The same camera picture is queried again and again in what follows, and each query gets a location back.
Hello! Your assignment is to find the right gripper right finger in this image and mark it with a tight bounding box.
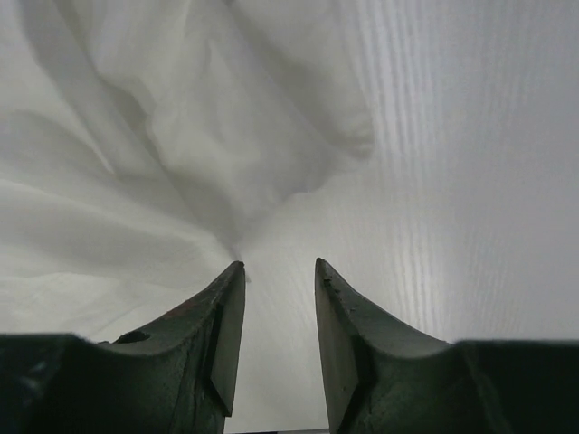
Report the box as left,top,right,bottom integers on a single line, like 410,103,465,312
315,259,578,433

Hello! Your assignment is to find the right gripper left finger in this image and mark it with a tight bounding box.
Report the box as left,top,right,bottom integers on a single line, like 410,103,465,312
1,261,245,433

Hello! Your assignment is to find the white t shirt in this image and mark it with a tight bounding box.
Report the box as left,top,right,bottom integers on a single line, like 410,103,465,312
1,1,372,337

